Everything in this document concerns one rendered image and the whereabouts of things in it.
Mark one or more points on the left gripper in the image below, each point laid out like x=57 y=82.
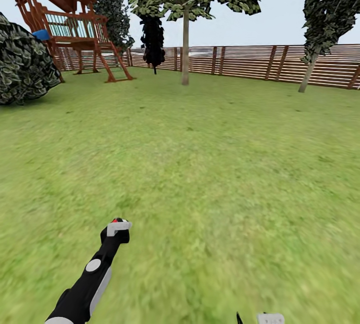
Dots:
x=122 y=236

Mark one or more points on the bush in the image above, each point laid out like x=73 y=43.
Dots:
x=27 y=70

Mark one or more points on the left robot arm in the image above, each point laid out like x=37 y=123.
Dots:
x=76 y=305

